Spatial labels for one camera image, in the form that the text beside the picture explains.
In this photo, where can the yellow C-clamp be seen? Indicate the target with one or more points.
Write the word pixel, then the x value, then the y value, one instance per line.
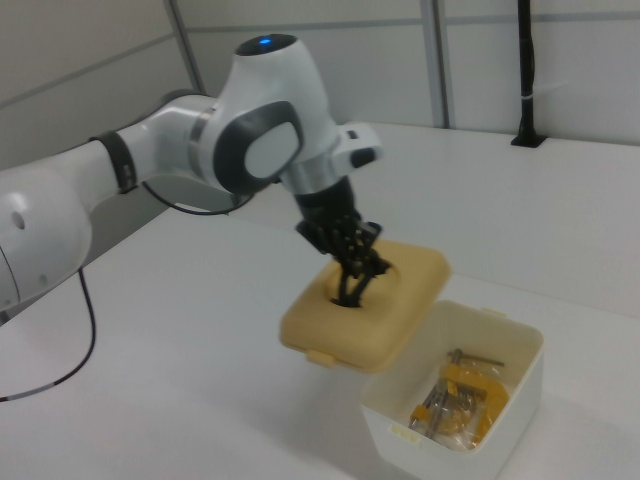
pixel 470 377

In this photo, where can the black clamp-mounted pole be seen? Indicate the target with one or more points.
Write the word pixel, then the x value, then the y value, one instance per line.
pixel 526 75

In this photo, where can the white plastic tool case base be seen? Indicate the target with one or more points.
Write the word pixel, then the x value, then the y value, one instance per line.
pixel 525 390

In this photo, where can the grey partition corner post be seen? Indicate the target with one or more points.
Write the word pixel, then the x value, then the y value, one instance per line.
pixel 187 45

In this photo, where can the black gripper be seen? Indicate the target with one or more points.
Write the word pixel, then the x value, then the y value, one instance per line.
pixel 330 215

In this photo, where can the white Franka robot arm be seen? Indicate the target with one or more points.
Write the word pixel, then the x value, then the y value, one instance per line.
pixel 280 85

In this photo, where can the tan tool case lid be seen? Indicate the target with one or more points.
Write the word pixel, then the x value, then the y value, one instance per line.
pixel 400 300

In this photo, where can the clear bag of metal parts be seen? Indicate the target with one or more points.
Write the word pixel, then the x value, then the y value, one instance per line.
pixel 450 420

